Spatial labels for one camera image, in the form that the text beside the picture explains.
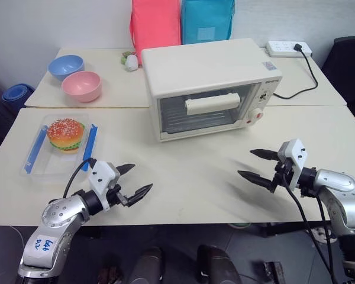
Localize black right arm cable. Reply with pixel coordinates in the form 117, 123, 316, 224
279, 174, 348, 284

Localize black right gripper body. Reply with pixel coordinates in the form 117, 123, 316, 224
272, 159, 296, 187

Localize white power strip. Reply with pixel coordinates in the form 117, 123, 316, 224
265, 40, 314, 58

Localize cream toaster oven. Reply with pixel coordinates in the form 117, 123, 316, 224
141, 37, 283, 143

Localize pink bowl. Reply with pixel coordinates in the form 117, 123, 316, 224
61, 70, 103, 104

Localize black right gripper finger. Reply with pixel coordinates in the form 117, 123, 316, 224
237, 170, 278, 194
249, 148, 281, 162

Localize dark rounded shape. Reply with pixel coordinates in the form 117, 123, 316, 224
196, 244, 241, 284
127, 246, 164, 284

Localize clear plastic tray blue handles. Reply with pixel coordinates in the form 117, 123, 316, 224
20, 112, 99, 185

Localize small white green toy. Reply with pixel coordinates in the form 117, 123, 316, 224
121, 50, 140, 72

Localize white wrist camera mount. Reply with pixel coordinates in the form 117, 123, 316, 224
88, 160, 121, 212
277, 138, 309, 189

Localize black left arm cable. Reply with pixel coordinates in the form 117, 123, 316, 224
62, 158, 96, 198

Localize toy hamburger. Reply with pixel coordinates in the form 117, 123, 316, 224
47, 118, 86, 154

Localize cream oven door handle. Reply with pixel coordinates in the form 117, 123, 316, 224
185, 92, 241, 116

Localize pink fabric bag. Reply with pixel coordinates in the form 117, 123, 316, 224
129, 0, 182, 65

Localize black chair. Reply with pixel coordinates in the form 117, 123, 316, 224
321, 35, 355, 106

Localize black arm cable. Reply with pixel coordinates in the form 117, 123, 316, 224
279, 174, 348, 284
62, 158, 96, 198

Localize black power cable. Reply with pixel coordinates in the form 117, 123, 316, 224
272, 43, 320, 100

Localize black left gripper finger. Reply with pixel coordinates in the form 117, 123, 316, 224
117, 163, 136, 176
126, 183, 154, 207

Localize blue bowl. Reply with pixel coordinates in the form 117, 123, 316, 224
47, 54, 84, 82

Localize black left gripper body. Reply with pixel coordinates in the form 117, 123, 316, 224
107, 169, 130, 208

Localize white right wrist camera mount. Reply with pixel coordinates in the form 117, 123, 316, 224
277, 138, 309, 189

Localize blue fabric bag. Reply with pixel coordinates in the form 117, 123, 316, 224
180, 0, 236, 46

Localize blue container clip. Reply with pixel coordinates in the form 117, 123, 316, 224
23, 124, 49, 173
82, 124, 98, 172

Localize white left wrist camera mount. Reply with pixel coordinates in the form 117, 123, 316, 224
88, 160, 121, 212

